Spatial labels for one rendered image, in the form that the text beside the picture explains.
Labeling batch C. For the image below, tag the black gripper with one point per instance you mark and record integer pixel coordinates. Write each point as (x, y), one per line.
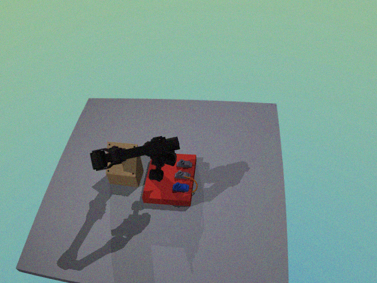
(156, 174)

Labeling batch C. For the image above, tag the blue micro servo with orange cable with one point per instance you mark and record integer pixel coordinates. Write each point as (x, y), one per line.
(183, 186)

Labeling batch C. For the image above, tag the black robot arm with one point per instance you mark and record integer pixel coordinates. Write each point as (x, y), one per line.
(158, 146)

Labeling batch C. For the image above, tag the red flat deck plate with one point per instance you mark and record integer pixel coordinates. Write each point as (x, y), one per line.
(162, 192)

